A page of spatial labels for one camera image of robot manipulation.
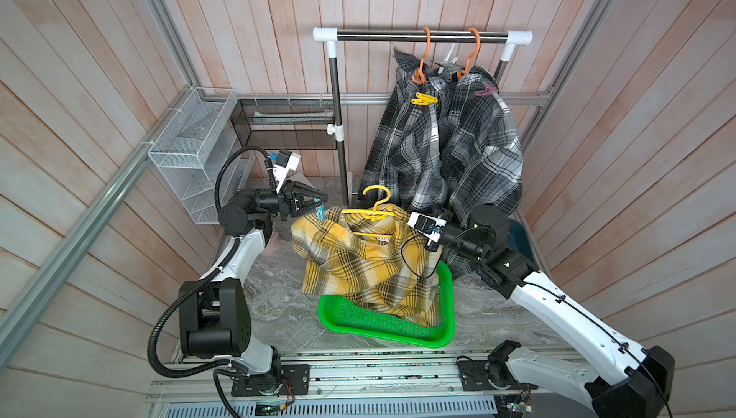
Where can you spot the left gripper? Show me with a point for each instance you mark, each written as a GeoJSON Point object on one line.
{"type": "Point", "coordinates": [290, 203]}

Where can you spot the teal clothespin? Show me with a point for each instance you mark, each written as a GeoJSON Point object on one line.
{"type": "Point", "coordinates": [320, 212]}

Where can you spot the yellow plastic hanger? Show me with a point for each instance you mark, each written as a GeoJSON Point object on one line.
{"type": "Point", "coordinates": [374, 214]}

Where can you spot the yellow plaid shirt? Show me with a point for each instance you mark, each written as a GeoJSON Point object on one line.
{"type": "Point", "coordinates": [382, 266]}

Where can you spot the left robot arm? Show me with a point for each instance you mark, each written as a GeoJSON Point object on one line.
{"type": "Point", "coordinates": [215, 322]}

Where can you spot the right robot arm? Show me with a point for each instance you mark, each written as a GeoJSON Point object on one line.
{"type": "Point", "coordinates": [618, 376]}

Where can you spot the orange hanger left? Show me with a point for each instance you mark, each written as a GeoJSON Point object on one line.
{"type": "Point", "coordinates": [419, 76]}

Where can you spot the orange hanger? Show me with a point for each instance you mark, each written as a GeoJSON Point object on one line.
{"type": "Point", "coordinates": [469, 61]}
{"type": "Point", "coordinates": [419, 76]}

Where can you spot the orange hanger right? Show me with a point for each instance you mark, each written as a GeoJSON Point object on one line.
{"type": "Point", "coordinates": [469, 61]}

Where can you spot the pink pencil cup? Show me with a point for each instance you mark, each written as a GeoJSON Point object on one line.
{"type": "Point", "coordinates": [273, 245]}

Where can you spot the dark teal tray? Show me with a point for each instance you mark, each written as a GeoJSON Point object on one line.
{"type": "Point", "coordinates": [517, 239]}

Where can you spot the black mesh shelf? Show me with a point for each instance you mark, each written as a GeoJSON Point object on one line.
{"type": "Point", "coordinates": [284, 124]}

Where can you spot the grey plaid shirt left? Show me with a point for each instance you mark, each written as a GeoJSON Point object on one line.
{"type": "Point", "coordinates": [405, 156]}

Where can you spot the grey plaid shirt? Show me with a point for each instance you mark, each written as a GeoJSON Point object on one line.
{"type": "Point", "coordinates": [481, 158]}
{"type": "Point", "coordinates": [405, 156]}

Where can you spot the grey plaid shirt right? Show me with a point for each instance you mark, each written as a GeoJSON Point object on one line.
{"type": "Point", "coordinates": [481, 158]}

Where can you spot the green plastic basket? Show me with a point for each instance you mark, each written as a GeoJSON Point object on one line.
{"type": "Point", "coordinates": [339, 315]}

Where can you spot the yellow clothespin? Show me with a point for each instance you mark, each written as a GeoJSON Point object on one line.
{"type": "Point", "coordinates": [424, 99]}

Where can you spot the pink clothespin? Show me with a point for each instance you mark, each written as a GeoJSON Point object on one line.
{"type": "Point", "coordinates": [489, 90]}

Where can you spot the metal clothes rack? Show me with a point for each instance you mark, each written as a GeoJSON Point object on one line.
{"type": "Point", "coordinates": [330, 37]}

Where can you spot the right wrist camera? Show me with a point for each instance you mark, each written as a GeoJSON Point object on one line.
{"type": "Point", "coordinates": [432, 228]}

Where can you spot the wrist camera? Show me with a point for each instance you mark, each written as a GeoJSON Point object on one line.
{"type": "Point", "coordinates": [279, 166]}
{"type": "Point", "coordinates": [432, 228]}

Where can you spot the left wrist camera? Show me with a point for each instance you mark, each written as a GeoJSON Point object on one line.
{"type": "Point", "coordinates": [279, 166]}

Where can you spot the white wire shelf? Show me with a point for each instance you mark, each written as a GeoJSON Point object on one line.
{"type": "Point", "coordinates": [193, 146]}

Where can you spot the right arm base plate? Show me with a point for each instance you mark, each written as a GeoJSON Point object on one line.
{"type": "Point", "coordinates": [482, 375]}

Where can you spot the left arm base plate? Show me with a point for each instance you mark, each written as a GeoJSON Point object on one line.
{"type": "Point", "coordinates": [292, 378]}

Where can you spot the aluminium front rail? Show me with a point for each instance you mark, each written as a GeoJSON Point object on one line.
{"type": "Point", "coordinates": [351, 374]}

